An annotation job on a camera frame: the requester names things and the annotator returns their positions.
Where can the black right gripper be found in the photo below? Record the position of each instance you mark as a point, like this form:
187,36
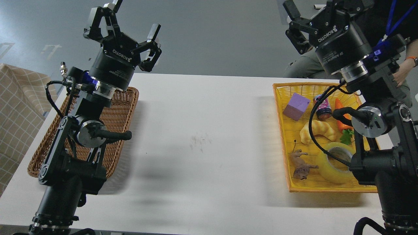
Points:
338,40

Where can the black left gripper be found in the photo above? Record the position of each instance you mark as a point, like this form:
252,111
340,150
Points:
119,54

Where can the yellow tape roll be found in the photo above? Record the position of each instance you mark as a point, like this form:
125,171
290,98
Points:
331,169

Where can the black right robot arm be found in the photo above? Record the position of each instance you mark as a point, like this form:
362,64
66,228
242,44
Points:
384,132

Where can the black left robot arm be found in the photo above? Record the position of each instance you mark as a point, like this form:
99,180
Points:
73,166

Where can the brown wicker basket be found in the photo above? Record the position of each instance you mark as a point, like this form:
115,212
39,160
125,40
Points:
116,119

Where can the purple foam cube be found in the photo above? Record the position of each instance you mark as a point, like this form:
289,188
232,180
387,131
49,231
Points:
296,107

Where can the small purple can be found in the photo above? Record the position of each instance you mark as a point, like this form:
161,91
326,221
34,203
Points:
324,111

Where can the yellow plastic basket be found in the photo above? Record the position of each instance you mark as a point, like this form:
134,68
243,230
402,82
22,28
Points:
290,129

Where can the toy croissant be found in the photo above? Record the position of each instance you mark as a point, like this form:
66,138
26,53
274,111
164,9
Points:
318,128

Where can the brown toy lion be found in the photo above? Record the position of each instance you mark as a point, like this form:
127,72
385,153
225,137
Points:
302,169

